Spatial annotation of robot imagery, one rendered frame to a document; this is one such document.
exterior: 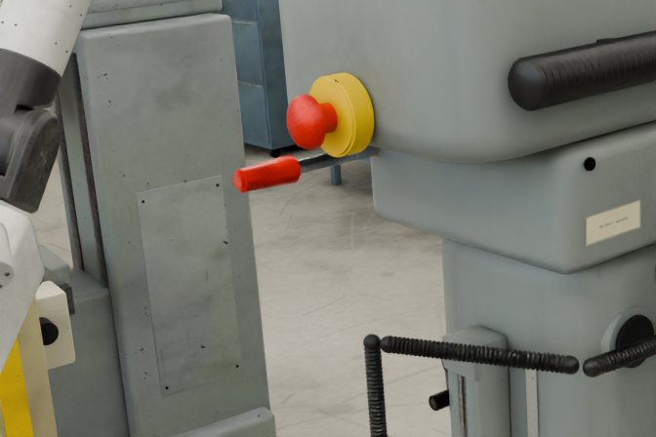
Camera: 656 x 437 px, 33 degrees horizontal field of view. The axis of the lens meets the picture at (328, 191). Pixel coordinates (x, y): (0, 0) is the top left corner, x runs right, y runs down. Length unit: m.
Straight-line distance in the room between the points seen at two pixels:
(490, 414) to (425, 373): 3.64
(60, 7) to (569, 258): 0.68
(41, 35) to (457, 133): 0.63
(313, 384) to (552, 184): 3.79
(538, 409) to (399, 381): 3.59
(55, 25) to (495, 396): 0.64
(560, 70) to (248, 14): 7.59
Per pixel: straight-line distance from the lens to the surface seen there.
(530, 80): 0.72
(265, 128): 8.35
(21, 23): 1.27
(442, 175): 0.91
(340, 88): 0.80
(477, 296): 0.97
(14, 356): 2.66
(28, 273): 1.18
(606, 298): 0.91
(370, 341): 0.86
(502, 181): 0.85
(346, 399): 4.42
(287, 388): 4.56
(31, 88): 1.26
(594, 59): 0.75
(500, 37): 0.74
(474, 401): 0.95
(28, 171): 1.24
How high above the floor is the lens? 1.92
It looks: 15 degrees down
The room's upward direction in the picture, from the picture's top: 5 degrees counter-clockwise
